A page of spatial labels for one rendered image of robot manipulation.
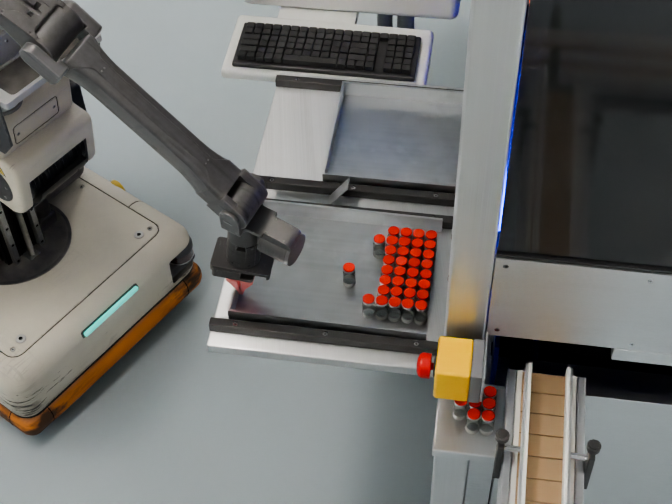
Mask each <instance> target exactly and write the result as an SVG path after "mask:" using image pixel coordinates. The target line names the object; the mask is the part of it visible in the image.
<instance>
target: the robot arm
mask: <svg viewBox="0 0 672 504"><path fill-rule="evenodd" d="M29 12H31V13H32V14H33V15H32V16H31V15H30V14H29ZM1 30H5V31H6V32H7V33H8V34H9V35H10V36H11V37H12V38H13V39H14V40H15V41H16V42H17V43H18V44H19V45H20V46H21V47H22V48H21V49H20V50H19V55H20V57H21V58H22V59H23V60H24V62H26V63H27V64H28V65H29V66H30V67H31V68H32V69H34V70H35V71H36V72H37V73H38V74H39V75H40V76H42V77H43V78H44V79H45V80H46V81H47V82H48V83H50V84H51V85H54V84H57V83H58V82H59V81H60V80H61V78H62V77H63V76H65V77H67V78H69V79H70V80H72V81H74V82H75V83H77V84H78V85H80V86H81V87H82V88H84V89H85V90H86V91H88V92H89V93H90V94H91V95H92V96H94V97H95V98H96V99H97V100H98V101H99V102H100V103H102V104H103V105H104V106H105V107H106V108H107V109H108V110H109V111H111V112H112V113H113V114H114V115H115V116H116V117H117V118H119V119H120V120H121V121H122V122H123V123H124V124H125V125H127V126H128V127H129V128H130V129H131V130H132V131H133V132H134V133H136V134H137V135H138V136H139V137H140V138H141V139H142V140H144V141H145V142H146V143H147V144H148V145H149V146H150V147H151V148H153V149H154V150H155V151H156V152H157V153H158V154H159V155H161V156H162V157H163V158H164V159H165V160H166V161H167V162H169V163H170V164H171V165H172V166H173V167H174V168H175V169H176V170H178V171H179V172H180V173H181V174H182V175H183V176H184V178H185V179H186V180H187V181H188V182H189V183H190V185H191V186H192V187H193V188H194V190H195V192H196V194H197V195H198V196H200V197H201V198H202V199H203V200H204V201H205V202H206V203H208V204H207V205H206V206H208V207H209V208H210V209H211V210H212V211H213V212H214V213H216V214H217V215H218V216H219V219H220V224H221V228H223V229H225V230H227V238H226V237H218V238H217V242H216V245H215V248H214V252H213V255H212V258H211V262H210V269H211V270H212V275H213V276H217V277H222V278H226V281H227V282H228V283H230V284H231V285H232V286H233V287H234V288H235V289H236V290H237V292H238V293H239V294H240V295H243V293H244V291H245V289H247V288H248V287H250V286H251V285H252V284H253V281H254V277H255V276H259V277H265V278H266V280H269V279H270V275H271V270H272V266H273V262H274V259H276V260H278V261H280V262H282V263H284V264H286V265H288V266H291V265H293V264H294V263H295V261H296V260H297V258H298V257H299V255H300V253H301V251H302V249H303V246H304V243H305V235H304V234H302V233H301V231H300V230H299V229H298V228H296V227H294V226H293V225H291V224H289V223H287V222H285V221H283V220H281V219H280V218H278V217H277V212H275V211H273V210H271V209H269V208H267V207H265V206H263V203H264V201H265V199H266V197H267V196H268V192H267V190H266V186H265V182H264V180H263V179H262V178H261V177H260V176H258V175H256V174H254V173H249V172H248V171H247V170H246V169H245V168H244V169H241V170H240V169H239V168H238V167H237V166H236V165H235V164H234V163H233V162H231V161H230V160H228V159H226V158H224V157H222V156H221V155H219V154H217V153H216V152H214V151H213V150H212V149H210V148H209V147H208V146H207V145H205V144H204V143H203V142H202V141H201V140H200V139H199V138H197V137H196V136H195V135H194V134H193V133H192V132H191V131H190V130H189V129H187V128H186V127H185V126H184V125H183V124H182V123H181V122H180V121H179V120H177V119H176V118H175V117H174V116H173V115H172V114H171V113H170V112H169V111H167V110H166V109H165V108H164V107H163V106H162V105H161V104H160V103H159V102H157V101H156V100H155V99H154V98H153V97H152V96H151V95H150V94H149V93H147V92H146V91H145V90H144V89H143V88H142V87H141V86H140V85H139V84H137V83H136V82H135V81H134V80H133V79H132V78H131V77H130V76H129V75H127V74H126V73H125V72H124V71H123V70H122V69H121V68H120V67H119V66H118V65H116V64H115V63H114V62H113V61H112V59H111V58H110V57H109V56H108V55H107V54H106V53H105V52H104V50H103V49H102V48H101V46H100V45H99V44H98V42H97V40H96V39H95V37H96V36H97V35H98V34H99V33H100V31H101V30H102V26H101V25H100V24H99V23H98V22H97V21H96V20H95V19H94V18H92V17H91V16H90V15H89V14H88V13H87V12H86V11H85V10H84V9H83V8H81V7H80V6H79V5H78V4H77V3H76V2H74V1H73V0H63V1H61V0H0V31H1ZM76 37H77V38H78V39H79V40H80V41H79V42H78V43H77V44H76V46H75V47H74V48H73V49H72V50H71V52H70V53H69V54H68V55H67V56H66V58H65V59H64V60H63V61H62V60H60V59H59V60H58V61H57V59H58V58H59V57H60V56H61V55H62V53H63V52H64V51H65V50H66V49H67V47H68V46H69V45H70V44H71V43H72V41H73V40H74V39H75V38H76Z"/></svg>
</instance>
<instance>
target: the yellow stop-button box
mask: <svg viewBox="0 0 672 504"><path fill-rule="evenodd" d="M485 344H486V342H485V340H479V339H475V340H474V342H473V340H472V339H465V338H456V337H446V336H440V337H439V339H438V350H437V356H435V358H434V367H433V377H435V378H434V390H433V396H434V397H435V398H440V399H449V400H458V401H467V400H468V402H471V403H479V402H480V394H481V386H482V379H483V368H484V356H485Z"/></svg>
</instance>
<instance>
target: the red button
mask: <svg viewBox="0 0 672 504"><path fill-rule="evenodd" d="M433 367H434V363H433V362H432V353H425V352H423V353H421V354H420V355H419V357H418V360H417V369H416V372H417V375H418V376H419V377H420V378H425V379H429V378H430V372H431V370H433Z"/></svg>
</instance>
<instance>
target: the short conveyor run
mask: <svg viewBox="0 0 672 504"><path fill-rule="evenodd" d="M505 390H506V393H505V407H504V422H503V429H498V430H497V431H496V434H495V440H496V441H497V445H496V454H495V460H494V468H493V478H497V479H498V488H497V503H496V504H584V489H587V487H588V483H589V480H590V477H591V473H592V470H593V466H594V463H595V455H596V454H598V453H600V450H601V443H600V442H599V441H598V440H595V439H592V440H589V441H588V443H587V447H586V449H587V451H588V452H587V454H585V404H586V378H584V377H578V378H577V377H576V376H573V368H571V367H567V370H566V375H565V376H558V375H549V374H540V373H532V363H526V365H525V372H523V371H522V370H518V371H516V370H512V369H509V370H508V372H507V379H506V385H505ZM515 391H516V400H515ZM514 405H515V416H514ZM513 421H514V432H513ZM512 437H513V445H512ZM511 453H512V464H511ZM584 461H585V462H584Z"/></svg>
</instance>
